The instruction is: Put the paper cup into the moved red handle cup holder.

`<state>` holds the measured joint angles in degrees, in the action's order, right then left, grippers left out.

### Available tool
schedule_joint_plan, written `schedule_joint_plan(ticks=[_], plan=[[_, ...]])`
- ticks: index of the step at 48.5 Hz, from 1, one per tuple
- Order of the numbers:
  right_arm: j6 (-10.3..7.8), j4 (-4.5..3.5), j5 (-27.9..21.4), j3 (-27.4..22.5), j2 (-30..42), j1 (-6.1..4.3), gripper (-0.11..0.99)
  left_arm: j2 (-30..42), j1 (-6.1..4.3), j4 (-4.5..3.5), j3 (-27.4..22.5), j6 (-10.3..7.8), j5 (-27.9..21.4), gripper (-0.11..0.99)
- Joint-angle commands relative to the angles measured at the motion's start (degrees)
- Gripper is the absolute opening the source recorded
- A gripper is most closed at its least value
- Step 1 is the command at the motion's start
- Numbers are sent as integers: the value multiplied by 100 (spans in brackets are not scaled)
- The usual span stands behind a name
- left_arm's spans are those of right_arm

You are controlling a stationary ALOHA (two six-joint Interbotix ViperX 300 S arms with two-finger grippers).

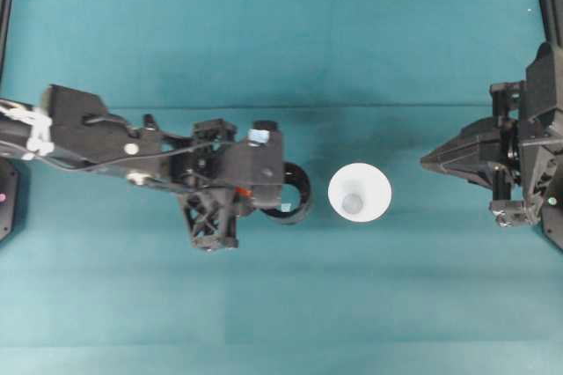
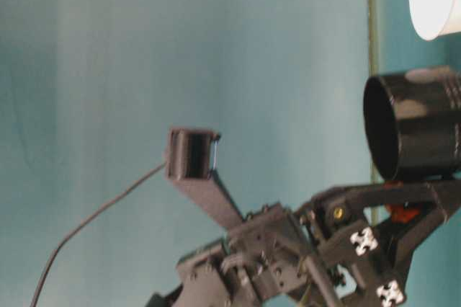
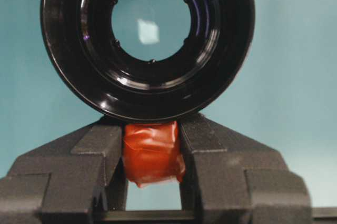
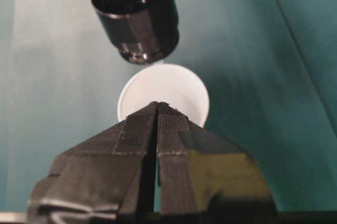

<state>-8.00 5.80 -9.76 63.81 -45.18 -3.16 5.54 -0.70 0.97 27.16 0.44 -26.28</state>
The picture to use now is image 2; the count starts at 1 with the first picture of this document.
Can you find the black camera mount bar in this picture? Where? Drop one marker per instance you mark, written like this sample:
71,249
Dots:
212,200

